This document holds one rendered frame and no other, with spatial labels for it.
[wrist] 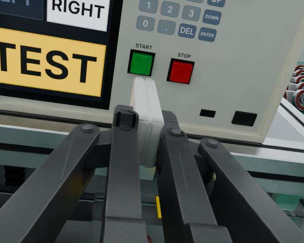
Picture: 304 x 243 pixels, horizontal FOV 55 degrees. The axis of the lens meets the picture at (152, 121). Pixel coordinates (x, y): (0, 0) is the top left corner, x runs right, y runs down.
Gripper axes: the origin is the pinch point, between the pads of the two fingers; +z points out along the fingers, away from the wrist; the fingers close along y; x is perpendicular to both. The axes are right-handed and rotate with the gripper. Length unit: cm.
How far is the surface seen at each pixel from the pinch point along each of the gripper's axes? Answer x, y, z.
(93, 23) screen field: 3.6, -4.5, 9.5
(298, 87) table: -33, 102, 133
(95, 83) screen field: -1.8, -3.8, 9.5
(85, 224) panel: -33.7, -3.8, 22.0
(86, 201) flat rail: -13.4, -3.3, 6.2
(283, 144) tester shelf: -5.9, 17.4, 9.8
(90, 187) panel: -25.0, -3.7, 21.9
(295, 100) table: -36, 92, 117
